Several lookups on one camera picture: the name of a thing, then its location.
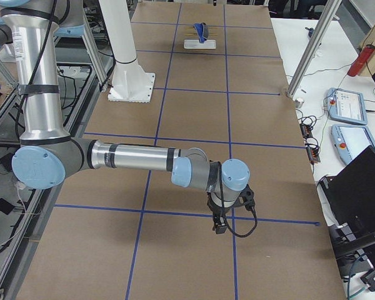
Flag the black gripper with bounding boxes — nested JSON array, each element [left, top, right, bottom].
[[207, 184, 255, 234]]

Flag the blue microfiber towel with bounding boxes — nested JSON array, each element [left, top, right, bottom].
[[193, 22, 209, 44]]

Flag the white towel rack base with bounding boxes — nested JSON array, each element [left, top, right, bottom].
[[184, 39, 216, 50]]

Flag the front wooden rack bar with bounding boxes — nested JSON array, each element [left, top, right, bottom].
[[183, 30, 218, 36]]

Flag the black orange connector block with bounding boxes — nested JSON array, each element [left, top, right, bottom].
[[299, 124, 313, 139]]

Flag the black laptop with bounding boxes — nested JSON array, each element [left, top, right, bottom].
[[319, 144, 375, 238]]

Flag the small silver cylinder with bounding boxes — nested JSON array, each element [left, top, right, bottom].
[[294, 97, 304, 109]]

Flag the lower teach pendant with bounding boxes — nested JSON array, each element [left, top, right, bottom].
[[331, 124, 375, 165]]

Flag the teach pendant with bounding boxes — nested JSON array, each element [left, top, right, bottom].
[[324, 87, 368, 125], [331, 124, 375, 165]]

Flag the upper teach pendant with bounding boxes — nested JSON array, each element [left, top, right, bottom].
[[324, 87, 368, 125]]

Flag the red fire extinguisher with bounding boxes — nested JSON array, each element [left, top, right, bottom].
[[347, 44, 375, 77]]

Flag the black power adapter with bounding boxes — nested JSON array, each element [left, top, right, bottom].
[[0, 198, 15, 215]]

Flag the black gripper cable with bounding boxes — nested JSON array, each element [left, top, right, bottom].
[[220, 204, 259, 239]]

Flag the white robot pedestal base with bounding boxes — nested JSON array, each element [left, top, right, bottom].
[[99, 0, 156, 103]]

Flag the aluminium frame post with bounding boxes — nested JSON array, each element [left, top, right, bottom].
[[286, 0, 342, 98]]

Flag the aluminium frame rails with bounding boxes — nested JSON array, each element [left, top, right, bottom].
[[0, 15, 107, 299]]

